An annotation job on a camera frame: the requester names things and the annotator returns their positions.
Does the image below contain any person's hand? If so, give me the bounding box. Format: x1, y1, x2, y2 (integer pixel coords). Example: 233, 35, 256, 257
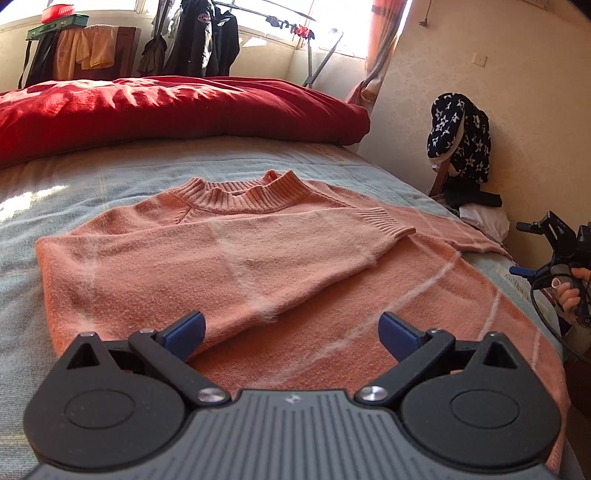
552, 268, 590, 323

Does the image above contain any orange knit sweater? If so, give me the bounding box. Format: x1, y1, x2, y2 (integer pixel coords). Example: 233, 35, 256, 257
35, 170, 569, 479

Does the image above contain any wooden chair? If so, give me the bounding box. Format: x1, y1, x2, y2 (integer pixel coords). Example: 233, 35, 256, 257
429, 159, 462, 205

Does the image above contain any dark wooden cabinet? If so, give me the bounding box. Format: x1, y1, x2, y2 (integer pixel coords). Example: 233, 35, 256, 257
74, 27, 141, 81

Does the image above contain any orange cloth on cabinet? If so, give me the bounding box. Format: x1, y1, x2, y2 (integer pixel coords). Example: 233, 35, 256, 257
53, 24, 118, 81

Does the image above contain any red basin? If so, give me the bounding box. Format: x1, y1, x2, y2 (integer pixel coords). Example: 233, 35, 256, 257
41, 3, 75, 25

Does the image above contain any metal clothes rack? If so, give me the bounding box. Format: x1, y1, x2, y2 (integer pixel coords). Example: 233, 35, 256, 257
151, 0, 346, 89

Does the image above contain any green box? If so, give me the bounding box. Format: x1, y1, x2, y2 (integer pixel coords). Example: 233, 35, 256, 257
26, 14, 89, 41

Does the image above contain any black hanging jacket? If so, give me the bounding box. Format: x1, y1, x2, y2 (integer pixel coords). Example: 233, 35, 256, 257
138, 1, 240, 78

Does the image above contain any wall light switch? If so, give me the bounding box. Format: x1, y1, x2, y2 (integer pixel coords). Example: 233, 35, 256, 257
472, 52, 488, 68

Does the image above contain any blue plaid bed sheet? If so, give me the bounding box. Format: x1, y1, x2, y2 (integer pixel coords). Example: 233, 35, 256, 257
0, 135, 583, 480

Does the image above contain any red duvet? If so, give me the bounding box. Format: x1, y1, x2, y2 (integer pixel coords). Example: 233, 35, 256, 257
1, 76, 370, 168

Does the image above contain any pink curtain right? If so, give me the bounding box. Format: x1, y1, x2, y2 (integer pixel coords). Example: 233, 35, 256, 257
347, 0, 409, 113

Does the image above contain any white cloth on chair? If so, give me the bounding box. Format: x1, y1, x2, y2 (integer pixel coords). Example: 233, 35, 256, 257
459, 203, 510, 244

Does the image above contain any navy star-pattern garment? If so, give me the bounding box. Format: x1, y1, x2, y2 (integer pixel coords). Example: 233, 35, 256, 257
427, 92, 492, 184

